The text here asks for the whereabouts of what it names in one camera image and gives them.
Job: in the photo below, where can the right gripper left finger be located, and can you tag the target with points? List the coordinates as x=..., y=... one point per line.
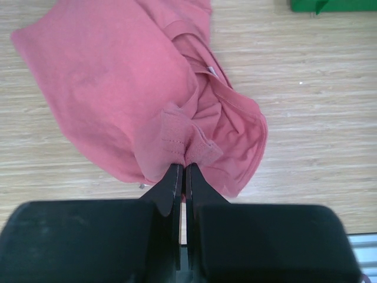
x=119, y=240

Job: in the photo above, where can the dusty pink t shirt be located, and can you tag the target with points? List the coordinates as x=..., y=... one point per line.
x=135, y=87

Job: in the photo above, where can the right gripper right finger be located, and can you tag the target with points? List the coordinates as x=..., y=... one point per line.
x=232, y=242

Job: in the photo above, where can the green plastic bin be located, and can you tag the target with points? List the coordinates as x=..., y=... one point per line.
x=315, y=6

